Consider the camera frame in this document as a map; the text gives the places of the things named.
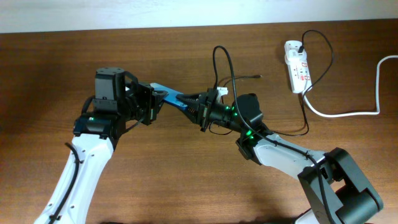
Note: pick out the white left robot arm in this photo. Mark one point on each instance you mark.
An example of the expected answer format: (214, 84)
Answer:
(114, 110)

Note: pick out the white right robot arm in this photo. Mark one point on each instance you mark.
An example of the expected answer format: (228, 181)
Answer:
(336, 188)

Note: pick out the white charger adapter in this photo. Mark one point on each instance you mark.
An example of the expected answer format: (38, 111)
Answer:
(293, 56)

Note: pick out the white power strip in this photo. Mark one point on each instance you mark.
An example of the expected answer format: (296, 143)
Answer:
(299, 74)

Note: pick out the blue smartphone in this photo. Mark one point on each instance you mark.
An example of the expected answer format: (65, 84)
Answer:
(171, 96)

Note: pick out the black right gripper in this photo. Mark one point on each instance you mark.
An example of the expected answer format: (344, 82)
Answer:
(205, 107)

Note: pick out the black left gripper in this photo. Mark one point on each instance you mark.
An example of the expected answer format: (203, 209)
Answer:
(154, 98)

